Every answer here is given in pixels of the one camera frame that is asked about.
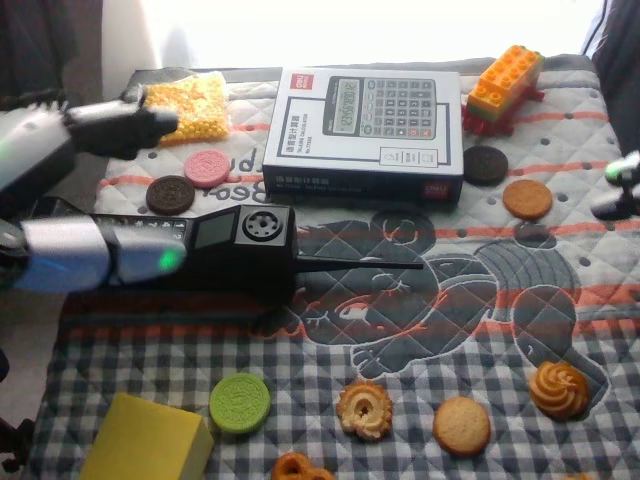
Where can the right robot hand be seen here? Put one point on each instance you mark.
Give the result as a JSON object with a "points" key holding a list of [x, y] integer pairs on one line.
{"points": [[622, 167]]}

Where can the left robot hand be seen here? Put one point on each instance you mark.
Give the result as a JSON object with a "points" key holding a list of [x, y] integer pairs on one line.
{"points": [[125, 127]]}

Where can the black walkie-talkie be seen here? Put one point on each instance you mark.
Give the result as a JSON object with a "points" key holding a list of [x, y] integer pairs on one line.
{"points": [[250, 250]]}

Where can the white calculator box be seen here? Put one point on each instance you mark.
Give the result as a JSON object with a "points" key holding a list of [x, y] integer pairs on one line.
{"points": [[365, 135]]}

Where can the bag of yellow beads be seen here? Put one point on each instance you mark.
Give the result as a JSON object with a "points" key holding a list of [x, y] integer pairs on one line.
{"points": [[197, 107]]}

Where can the brown sandwich cookie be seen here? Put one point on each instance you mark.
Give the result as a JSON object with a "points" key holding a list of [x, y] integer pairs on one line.
{"points": [[485, 165], [170, 195]]}

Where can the pink sandwich cookie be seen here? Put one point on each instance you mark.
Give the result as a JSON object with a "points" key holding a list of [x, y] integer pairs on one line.
{"points": [[207, 168]]}

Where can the round tan biscuit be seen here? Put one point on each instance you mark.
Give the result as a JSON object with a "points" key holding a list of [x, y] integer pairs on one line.
{"points": [[527, 200], [461, 426]]}

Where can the dark fabric with white trim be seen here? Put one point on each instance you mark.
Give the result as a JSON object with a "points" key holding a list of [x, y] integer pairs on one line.
{"points": [[617, 65]]}

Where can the black fabric backdrop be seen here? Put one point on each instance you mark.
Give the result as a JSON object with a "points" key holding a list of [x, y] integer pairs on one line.
{"points": [[45, 45]]}

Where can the orange and red block toy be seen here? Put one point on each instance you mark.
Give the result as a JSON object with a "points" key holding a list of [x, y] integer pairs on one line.
{"points": [[502, 90]]}

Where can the grey quilt with bear print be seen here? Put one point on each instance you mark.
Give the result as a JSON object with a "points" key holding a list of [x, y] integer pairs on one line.
{"points": [[450, 310]]}

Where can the rosette butter cookie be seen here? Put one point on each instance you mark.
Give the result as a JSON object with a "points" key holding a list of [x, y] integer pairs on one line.
{"points": [[559, 391]]}

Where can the green sandwich cookie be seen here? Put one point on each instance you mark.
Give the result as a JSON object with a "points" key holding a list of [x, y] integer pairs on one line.
{"points": [[240, 403]]}

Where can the yellow block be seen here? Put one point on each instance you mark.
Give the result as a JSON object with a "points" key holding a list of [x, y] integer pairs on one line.
{"points": [[145, 442]]}

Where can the pretzel-shaped cookie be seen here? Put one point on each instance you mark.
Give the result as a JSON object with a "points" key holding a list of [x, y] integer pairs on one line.
{"points": [[300, 469]]}

